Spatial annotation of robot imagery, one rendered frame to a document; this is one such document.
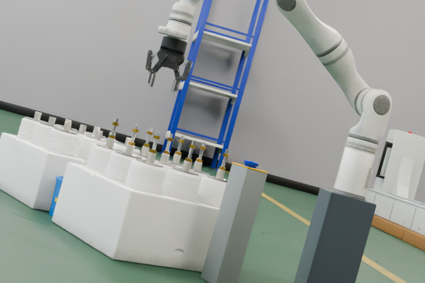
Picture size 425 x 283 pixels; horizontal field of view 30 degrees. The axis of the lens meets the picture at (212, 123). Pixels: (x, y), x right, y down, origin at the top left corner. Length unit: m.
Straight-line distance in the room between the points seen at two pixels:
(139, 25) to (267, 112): 1.69
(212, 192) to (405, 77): 7.05
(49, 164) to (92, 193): 0.35
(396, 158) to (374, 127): 4.41
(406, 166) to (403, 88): 2.46
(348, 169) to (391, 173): 4.41
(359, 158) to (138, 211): 0.70
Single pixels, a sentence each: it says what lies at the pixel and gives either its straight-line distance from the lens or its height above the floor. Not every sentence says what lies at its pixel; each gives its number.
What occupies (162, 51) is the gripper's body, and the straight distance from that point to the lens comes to 2.37.
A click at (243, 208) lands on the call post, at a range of 2.05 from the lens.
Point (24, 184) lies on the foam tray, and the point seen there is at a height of 0.06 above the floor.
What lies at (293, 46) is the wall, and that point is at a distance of 8.80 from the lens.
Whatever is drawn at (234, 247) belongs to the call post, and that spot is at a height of 0.11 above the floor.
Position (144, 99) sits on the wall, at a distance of 8.58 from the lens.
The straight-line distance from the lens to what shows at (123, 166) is 2.16.
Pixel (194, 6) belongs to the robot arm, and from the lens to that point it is 2.38.
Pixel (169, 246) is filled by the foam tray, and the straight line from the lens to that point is 2.11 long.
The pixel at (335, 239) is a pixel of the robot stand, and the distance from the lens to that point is 2.34.
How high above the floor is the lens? 0.38
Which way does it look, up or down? level
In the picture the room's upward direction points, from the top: 16 degrees clockwise
